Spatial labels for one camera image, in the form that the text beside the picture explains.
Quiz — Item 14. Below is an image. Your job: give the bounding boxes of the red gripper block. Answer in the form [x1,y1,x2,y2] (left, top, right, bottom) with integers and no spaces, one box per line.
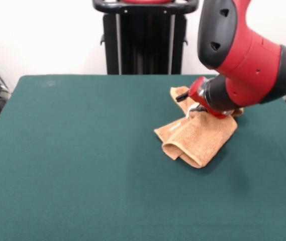
[175,76,234,120]

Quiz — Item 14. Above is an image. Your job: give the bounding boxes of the tan terry towel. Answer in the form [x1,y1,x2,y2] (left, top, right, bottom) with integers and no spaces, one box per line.
[153,86,244,168]

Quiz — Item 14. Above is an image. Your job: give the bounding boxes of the dark green table cloth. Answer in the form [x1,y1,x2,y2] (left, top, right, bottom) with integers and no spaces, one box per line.
[0,73,286,241]

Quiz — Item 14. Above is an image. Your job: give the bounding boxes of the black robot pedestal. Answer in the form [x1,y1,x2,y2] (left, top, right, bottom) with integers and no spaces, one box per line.
[91,0,199,75]

